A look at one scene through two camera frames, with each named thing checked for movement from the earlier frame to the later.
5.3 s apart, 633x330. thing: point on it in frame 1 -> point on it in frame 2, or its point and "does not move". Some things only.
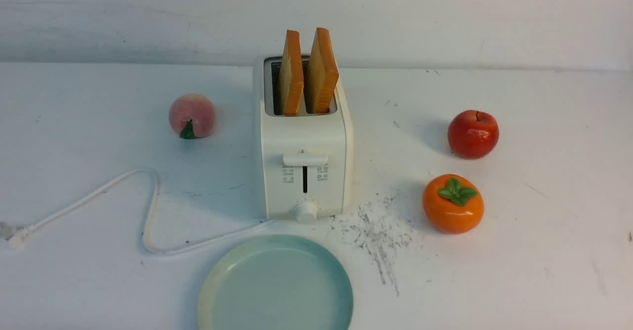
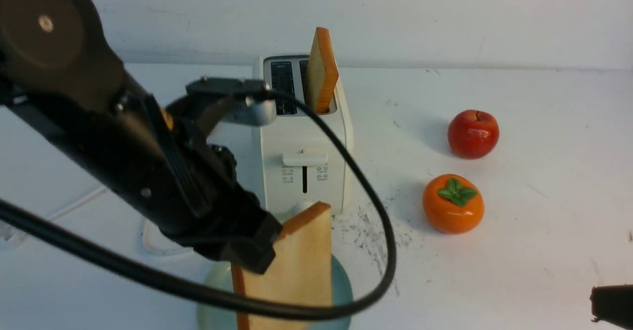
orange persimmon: [453, 204] does not move
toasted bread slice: [291, 76] -> [301, 272]
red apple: [473, 134] does not move
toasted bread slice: [322, 72] does not move
